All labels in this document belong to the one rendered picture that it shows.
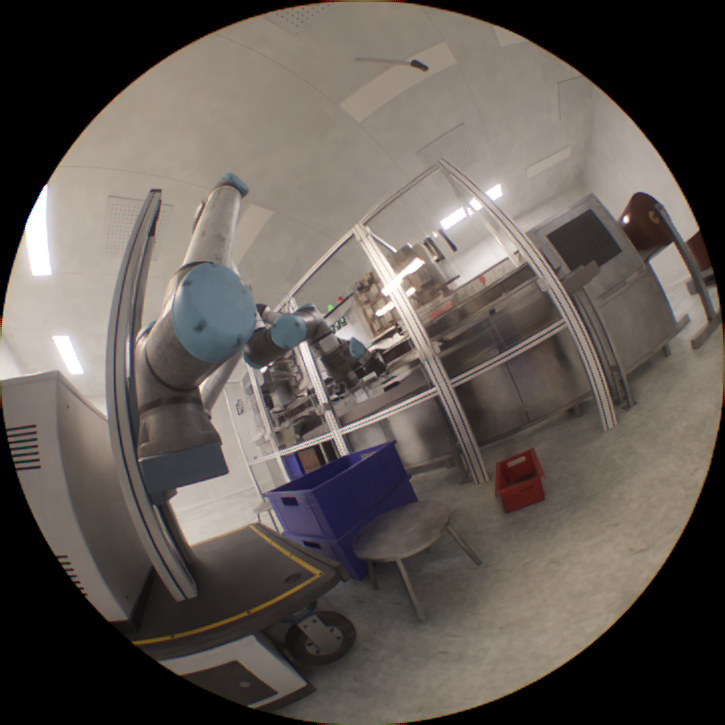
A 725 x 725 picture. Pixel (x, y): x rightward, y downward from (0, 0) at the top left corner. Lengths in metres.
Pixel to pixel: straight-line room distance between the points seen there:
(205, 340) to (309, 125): 2.06
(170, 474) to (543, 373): 1.60
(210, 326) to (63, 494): 0.45
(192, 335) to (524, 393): 1.51
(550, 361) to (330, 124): 2.37
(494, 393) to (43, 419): 1.81
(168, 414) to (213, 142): 2.00
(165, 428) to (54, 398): 0.29
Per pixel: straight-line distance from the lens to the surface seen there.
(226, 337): 0.34
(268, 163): 2.29
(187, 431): 0.44
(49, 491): 0.60
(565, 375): 1.54
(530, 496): 1.00
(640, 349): 1.74
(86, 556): 0.58
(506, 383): 1.49
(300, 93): 2.17
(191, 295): 0.34
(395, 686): 0.67
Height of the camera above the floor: 0.59
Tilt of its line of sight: 13 degrees up
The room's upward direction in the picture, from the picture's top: 23 degrees counter-clockwise
